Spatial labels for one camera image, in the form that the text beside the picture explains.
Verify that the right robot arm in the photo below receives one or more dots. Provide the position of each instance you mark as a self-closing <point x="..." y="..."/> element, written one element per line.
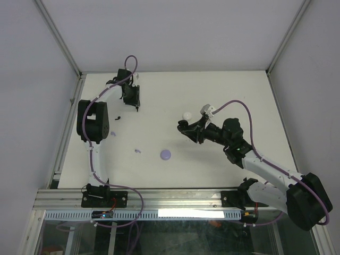
<point x="302" y="197"/>

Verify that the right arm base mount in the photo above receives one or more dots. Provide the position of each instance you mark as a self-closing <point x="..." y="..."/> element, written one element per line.
<point x="238" y="197"/>

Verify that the purple earbud case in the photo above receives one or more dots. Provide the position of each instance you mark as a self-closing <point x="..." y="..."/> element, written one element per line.
<point x="165" y="154"/>

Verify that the white earbud case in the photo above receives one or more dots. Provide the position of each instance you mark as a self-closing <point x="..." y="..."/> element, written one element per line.
<point x="187" y="116"/>

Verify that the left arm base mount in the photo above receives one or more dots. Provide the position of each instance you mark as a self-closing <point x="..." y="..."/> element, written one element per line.
<point x="103" y="197"/>

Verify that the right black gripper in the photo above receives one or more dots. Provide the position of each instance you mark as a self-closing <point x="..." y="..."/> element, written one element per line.
<point x="193" y="132"/>

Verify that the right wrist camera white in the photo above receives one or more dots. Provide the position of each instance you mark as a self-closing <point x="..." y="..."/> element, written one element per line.
<point x="208" y="110"/>

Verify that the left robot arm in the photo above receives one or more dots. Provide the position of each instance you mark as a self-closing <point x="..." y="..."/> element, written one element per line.
<point x="92" y="122"/>

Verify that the slotted cable duct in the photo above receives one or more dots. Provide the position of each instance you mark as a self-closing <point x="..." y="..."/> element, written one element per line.
<point x="129" y="215"/>

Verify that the aluminium front rail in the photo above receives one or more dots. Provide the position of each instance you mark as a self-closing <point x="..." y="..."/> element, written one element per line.
<point x="148" y="199"/>

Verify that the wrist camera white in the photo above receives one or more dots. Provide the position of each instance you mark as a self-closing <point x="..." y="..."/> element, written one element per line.
<point x="135" y="77"/>
<point x="208" y="110"/>

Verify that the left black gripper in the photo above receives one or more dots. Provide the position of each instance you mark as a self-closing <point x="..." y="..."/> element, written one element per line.
<point x="135" y="101"/>

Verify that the black earbud case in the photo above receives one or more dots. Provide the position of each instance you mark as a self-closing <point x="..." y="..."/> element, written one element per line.
<point x="182" y="125"/>

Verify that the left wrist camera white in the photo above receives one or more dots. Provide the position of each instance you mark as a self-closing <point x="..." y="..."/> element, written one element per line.
<point x="135" y="77"/>

